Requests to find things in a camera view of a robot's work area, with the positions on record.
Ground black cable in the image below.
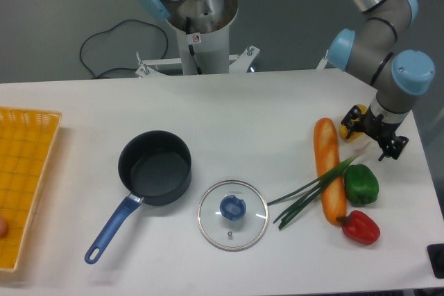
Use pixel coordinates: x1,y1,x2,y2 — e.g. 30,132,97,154
78,19,169,80

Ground orange item in basket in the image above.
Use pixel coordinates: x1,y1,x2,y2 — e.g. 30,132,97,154
0,216,8,238

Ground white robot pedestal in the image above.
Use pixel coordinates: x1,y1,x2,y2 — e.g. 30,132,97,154
138,0,260,75

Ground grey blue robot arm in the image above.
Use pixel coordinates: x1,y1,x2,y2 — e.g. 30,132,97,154
138,0,435,159

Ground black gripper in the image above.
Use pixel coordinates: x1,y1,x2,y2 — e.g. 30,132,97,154
341,105,409,162

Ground black corner object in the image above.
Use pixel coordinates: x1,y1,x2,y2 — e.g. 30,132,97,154
427,243,444,279

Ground green onion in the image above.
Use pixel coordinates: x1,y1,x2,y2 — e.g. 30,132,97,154
267,142,370,230

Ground dark saucepan blue handle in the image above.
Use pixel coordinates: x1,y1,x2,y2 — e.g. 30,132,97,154
84,130,192,264

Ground yellow woven basket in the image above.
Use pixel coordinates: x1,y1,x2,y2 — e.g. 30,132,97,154
1,107,62,272

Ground green bell pepper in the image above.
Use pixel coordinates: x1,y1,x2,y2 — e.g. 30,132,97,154
344,164,379,207

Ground red bell pepper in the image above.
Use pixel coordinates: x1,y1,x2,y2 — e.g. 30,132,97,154
336,210,380,245

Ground orange baguette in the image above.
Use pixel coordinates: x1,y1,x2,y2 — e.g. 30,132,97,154
313,117,348,227

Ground glass pot lid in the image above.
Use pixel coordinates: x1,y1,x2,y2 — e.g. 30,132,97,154
197,180,269,252

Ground yellow bell pepper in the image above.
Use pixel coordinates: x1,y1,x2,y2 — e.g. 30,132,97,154
339,104,367,142

